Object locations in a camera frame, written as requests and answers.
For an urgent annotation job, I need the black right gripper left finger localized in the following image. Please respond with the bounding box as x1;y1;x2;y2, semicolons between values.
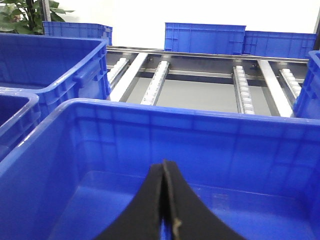
95;163;164;240

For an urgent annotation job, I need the blue plastic bin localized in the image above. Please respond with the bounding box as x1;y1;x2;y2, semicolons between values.
0;88;41;160
0;98;320;240

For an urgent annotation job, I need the white guide rail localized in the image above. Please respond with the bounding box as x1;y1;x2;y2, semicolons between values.
257;60;293;118
109;52;148;102

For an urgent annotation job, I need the left blue plastic bin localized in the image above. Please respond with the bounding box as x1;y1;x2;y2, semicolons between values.
0;88;41;160

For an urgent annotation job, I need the blue crate back right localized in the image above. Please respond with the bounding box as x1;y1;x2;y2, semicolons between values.
242;30;317;59

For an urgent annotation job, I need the blue crate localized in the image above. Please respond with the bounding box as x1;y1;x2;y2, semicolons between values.
164;22;246;55
242;30;317;59
42;21;113;46

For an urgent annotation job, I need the green potted plant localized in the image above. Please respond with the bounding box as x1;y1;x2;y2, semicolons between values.
0;0;73;35

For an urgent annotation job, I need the white roller track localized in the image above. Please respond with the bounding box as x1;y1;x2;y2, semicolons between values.
140;61;170;106
280;68;302;100
107;57;130;90
232;65;255;115

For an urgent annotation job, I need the right blue plastic bin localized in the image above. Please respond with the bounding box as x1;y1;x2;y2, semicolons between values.
0;98;320;240

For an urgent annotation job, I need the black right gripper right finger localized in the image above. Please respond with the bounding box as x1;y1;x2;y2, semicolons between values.
161;160;245;240

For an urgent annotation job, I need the blue crate back left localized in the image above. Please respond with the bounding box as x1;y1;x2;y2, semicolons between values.
42;21;113;46

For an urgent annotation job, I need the blue bin right edge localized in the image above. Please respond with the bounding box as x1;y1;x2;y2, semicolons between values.
293;50;320;120

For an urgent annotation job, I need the far left blue bin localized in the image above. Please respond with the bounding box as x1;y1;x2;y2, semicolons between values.
0;33;111;120

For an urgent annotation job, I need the blue crate back middle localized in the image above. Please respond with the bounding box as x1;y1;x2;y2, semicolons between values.
164;22;246;55

